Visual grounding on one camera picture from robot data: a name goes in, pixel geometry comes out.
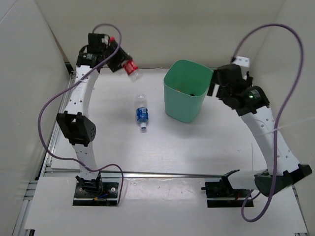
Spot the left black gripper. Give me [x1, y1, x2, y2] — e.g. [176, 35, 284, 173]
[100, 40, 133, 73]

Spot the red label plastic bottle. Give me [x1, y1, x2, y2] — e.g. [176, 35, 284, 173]
[109, 36, 141, 82]

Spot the blue label plastic bottle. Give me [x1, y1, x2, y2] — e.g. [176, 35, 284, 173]
[135, 94, 149, 132]

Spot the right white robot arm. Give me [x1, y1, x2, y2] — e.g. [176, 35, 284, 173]
[208, 64, 312, 197]

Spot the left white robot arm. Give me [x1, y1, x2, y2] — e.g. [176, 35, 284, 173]
[57, 33, 132, 197]

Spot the green plastic bin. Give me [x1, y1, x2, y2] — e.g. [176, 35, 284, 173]
[163, 59, 213, 123]

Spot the white zip tie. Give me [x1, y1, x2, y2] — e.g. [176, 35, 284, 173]
[270, 116, 315, 133]

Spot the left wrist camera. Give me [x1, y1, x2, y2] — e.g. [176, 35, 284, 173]
[102, 34, 110, 45]

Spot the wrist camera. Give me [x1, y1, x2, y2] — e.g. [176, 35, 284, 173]
[231, 56, 250, 68]
[102, 34, 110, 45]

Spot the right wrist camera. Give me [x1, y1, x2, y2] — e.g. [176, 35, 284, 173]
[231, 56, 250, 68]

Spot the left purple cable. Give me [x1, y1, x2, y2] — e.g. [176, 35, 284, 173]
[37, 23, 125, 206]

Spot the purple cable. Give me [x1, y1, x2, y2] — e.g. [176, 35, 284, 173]
[232, 23, 304, 222]
[37, 23, 125, 206]

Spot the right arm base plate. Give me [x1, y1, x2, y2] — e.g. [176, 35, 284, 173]
[201, 170, 256, 208]

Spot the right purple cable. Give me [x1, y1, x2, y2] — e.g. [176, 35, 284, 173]
[232, 23, 304, 222]

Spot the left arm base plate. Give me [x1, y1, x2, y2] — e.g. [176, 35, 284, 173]
[72, 181, 120, 207]

